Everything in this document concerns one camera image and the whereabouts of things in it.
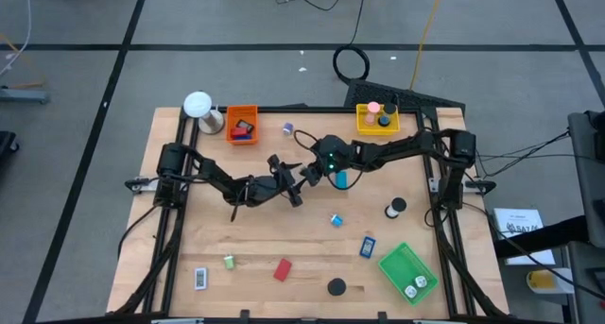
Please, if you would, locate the white digital display device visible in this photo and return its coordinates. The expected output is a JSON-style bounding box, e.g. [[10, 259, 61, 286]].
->
[[193, 266, 209, 292]]

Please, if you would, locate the grey cabinet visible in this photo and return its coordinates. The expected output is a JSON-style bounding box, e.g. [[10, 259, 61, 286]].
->
[[566, 110, 605, 249]]

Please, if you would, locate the black caster wheel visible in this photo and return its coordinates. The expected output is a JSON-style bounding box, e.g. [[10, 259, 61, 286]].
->
[[0, 129, 21, 167]]

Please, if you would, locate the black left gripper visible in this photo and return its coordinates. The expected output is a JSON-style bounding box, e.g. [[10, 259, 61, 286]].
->
[[245, 153, 311, 210]]

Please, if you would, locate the black coiled cable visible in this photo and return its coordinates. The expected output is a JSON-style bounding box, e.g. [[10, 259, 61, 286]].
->
[[332, 0, 372, 85]]

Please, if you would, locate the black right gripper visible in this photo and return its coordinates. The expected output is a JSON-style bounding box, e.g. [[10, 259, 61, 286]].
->
[[302, 160, 333, 189]]

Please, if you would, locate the yellow plastic basket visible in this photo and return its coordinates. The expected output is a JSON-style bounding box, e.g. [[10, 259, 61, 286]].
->
[[354, 102, 402, 137]]

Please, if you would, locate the black hourglass orange sand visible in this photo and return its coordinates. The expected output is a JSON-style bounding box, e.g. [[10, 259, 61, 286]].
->
[[326, 277, 348, 298]]

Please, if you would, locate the grey table foot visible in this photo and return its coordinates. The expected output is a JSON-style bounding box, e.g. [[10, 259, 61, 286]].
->
[[0, 87, 51, 105]]

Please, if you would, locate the black aluminium table frame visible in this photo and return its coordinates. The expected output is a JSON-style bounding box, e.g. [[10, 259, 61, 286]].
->
[[111, 105, 510, 318]]

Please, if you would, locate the yellow and white roll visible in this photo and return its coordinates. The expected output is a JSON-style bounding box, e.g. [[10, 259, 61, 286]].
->
[[526, 266, 577, 296]]

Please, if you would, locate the pink hourglass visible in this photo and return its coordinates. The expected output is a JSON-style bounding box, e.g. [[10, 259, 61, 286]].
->
[[363, 100, 382, 127]]

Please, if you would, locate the orange plastic basket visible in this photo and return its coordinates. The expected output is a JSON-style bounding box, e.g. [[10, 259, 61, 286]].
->
[[225, 104, 260, 146]]

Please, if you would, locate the blue digital display device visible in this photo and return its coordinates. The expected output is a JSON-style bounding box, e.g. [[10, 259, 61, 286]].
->
[[358, 235, 377, 260]]

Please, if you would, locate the black hourglass blue sand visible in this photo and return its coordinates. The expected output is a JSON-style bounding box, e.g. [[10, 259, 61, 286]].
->
[[376, 102, 398, 128]]

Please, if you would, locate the white light bulb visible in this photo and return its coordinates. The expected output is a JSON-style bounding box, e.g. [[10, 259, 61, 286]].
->
[[182, 91, 226, 136]]

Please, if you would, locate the white booklet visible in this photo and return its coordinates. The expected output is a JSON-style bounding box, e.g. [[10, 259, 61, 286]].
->
[[493, 207, 558, 267]]

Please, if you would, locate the yellow hanging cable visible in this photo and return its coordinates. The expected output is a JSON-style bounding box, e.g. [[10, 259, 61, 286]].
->
[[408, 0, 447, 91]]

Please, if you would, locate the black metal bar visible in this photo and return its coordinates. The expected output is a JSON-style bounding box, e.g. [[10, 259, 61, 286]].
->
[[494, 213, 592, 260]]

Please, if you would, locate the black hourglass white sand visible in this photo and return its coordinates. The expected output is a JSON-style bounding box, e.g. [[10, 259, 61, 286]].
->
[[384, 196, 408, 220]]

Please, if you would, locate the green plastic basket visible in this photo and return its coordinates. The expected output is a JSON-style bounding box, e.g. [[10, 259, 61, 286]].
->
[[376, 241, 440, 307]]

